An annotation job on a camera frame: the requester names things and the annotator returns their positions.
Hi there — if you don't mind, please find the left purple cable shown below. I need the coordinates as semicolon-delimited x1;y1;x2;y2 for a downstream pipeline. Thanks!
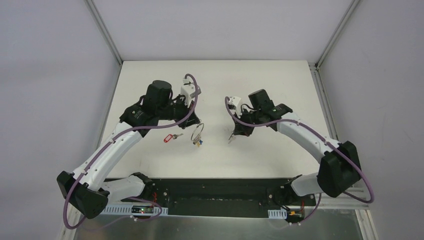
62;73;200;231

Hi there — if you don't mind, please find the red tag key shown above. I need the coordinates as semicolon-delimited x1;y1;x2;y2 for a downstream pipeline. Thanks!
163;133;183;143

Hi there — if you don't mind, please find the white cable duct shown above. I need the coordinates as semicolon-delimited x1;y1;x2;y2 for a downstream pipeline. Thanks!
267;208;288;220
100;204;169;217

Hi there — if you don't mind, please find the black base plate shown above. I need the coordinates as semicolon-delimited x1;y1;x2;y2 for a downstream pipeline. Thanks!
119;178;319;220

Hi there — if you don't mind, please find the keyring with keys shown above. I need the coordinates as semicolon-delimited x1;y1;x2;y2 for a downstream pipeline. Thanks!
190;122;205;147

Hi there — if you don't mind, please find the purple cable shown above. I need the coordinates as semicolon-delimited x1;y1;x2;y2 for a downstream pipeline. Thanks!
62;73;200;231
224;96;375;204

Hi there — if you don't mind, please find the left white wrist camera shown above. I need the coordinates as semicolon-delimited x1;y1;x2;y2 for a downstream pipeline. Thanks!
180;78;196;107

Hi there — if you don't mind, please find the left white cable duct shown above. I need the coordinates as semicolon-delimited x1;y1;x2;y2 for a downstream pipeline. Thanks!
100;204;169;217

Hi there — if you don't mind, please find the black fob key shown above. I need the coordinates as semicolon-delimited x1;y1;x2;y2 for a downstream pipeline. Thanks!
228;132;236;144

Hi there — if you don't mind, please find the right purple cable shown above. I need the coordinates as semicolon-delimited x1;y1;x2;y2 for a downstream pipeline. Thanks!
224;96;375;204

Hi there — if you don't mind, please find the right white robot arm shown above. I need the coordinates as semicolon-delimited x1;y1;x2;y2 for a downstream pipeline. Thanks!
224;89;362;205

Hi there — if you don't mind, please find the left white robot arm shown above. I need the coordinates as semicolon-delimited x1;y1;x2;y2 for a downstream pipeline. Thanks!
56;78;201;219

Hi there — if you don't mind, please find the right white cable duct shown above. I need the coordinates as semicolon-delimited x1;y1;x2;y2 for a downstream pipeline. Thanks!
267;208;288;220

